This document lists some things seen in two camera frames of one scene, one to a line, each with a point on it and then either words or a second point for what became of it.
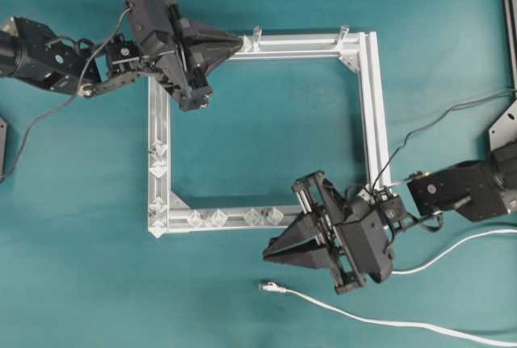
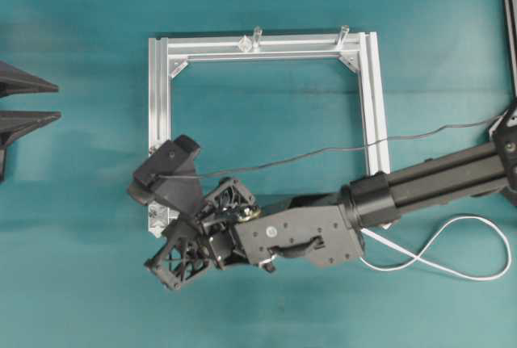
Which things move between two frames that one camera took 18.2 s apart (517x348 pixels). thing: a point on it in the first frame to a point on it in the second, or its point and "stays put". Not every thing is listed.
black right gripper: (334, 231) to (207, 240)
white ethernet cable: (278, 290) to (430, 262)
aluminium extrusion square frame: (360, 51) stays put
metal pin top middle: (255, 38) stays put
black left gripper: (182, 67) to (16, 123)
